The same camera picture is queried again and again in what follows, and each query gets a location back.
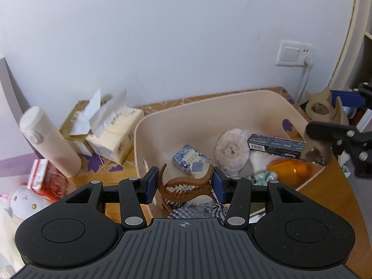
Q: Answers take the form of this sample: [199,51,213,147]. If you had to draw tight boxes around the beige plastic storage bin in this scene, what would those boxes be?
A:
[134,87,309,182]

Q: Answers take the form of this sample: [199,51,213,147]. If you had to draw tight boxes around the white thermos bottle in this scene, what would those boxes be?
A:
[19,106,82,178]

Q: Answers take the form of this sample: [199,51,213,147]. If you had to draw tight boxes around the red white milk carton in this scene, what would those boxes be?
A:
[27,159,69,203]

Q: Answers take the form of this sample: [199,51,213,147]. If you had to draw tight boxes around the white bunny plush toy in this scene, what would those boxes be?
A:
[1,185,50,272]

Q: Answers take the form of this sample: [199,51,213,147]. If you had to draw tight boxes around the long dark printed box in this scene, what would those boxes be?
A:
[246,133,328,166]

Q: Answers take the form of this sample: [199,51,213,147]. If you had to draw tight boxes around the blue white checkered cloth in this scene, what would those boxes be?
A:
[168,202,228,220]

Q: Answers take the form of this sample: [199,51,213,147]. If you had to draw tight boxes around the brown hair claw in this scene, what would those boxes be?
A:
[157,164,217,213]

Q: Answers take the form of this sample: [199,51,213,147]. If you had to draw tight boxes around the white wall switch socket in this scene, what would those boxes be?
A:
[276,40,315,67]

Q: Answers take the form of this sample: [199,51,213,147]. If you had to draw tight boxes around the yellow tissue pack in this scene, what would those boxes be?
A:
[86,89,144,164]

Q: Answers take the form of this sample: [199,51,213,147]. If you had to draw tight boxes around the gold tissue box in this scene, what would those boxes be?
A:
[59,90,102,157]

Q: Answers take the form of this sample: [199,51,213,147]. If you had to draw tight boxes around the white power cable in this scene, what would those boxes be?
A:
[296,56,313,104]

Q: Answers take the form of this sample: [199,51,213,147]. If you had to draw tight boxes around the green plaid cloth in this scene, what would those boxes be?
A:
[248,170,278,186]

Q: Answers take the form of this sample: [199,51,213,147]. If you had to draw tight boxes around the orange cloth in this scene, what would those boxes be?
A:
[267,159,316,189]

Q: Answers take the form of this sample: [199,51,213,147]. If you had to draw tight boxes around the blue white porcelain-pattern box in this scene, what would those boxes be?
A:
[172,144,209,175]

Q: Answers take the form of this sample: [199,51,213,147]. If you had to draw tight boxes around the fluffy pink scrunchie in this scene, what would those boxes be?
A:
[214,129,250,176]

